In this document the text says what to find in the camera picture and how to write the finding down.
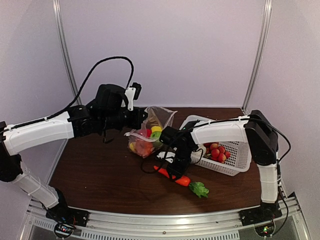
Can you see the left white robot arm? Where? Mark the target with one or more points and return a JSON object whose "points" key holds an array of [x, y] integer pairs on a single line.
{"points": [[73, 122]]}

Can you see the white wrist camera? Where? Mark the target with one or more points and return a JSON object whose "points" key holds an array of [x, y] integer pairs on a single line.
{"points": [[167, 156], [131, 94]]}

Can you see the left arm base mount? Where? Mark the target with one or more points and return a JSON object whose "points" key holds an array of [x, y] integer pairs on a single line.
{"points": [[67, 220]]}

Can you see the red lychee bunch toy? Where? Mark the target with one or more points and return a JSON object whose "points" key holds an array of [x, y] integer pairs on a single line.
{"points": [[216, 152]]}

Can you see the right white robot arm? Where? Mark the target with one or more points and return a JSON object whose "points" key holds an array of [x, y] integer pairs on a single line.
{"points": [[255, 136]]}

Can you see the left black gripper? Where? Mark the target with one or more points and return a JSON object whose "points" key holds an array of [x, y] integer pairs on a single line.
{"points": [[138, 119]]}

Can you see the left aluminium frame post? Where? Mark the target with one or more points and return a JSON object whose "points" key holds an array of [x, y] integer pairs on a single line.
{"points": [[64, 49]]}

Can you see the green leafy vegetable toy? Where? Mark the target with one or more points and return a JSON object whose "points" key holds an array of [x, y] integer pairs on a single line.
{"points": [[199, 189]]}

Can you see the right aluminium frame post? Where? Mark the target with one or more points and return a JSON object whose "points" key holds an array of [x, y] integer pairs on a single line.
{"points": [[263, 36]]}

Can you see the aluminium frame post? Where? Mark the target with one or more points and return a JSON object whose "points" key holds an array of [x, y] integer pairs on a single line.
{"points": [[263, 36], [64, 49]]}

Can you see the white cauliflower toy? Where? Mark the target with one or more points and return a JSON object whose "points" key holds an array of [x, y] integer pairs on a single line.
{"points": [[197, 155]]}

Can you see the yellow lemon toy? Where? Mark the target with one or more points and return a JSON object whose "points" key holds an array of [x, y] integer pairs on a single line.
{"points": [[156, 128]]}

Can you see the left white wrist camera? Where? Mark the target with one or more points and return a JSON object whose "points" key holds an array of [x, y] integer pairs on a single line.
{"points": [[131, 94]]}

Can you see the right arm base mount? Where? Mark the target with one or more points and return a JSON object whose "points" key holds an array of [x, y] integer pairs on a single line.
{"points": [[263, 219]]}

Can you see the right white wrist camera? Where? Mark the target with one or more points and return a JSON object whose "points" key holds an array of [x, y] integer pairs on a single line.
{"points": [[167, 156]]}

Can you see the curved aluminium front rail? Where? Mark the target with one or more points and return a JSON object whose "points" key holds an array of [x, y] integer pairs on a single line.
{"points": [[221, 225]]}

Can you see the red bell pepper toy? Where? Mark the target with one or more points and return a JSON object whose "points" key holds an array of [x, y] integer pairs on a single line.
{"points": [[145, 132]]}

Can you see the clear dotted zip bag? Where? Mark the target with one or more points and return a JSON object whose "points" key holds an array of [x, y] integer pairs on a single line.
{"points": [[146, 140]]}

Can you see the white plastic basket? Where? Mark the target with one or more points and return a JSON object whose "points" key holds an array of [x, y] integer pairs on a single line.
{"points": [[223, 145]]}

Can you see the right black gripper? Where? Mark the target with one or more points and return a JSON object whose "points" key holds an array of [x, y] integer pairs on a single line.
{"points": [[178, 172]]}

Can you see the green apple toy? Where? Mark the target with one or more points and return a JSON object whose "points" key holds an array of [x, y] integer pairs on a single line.
{"points": [[155, 137]]}

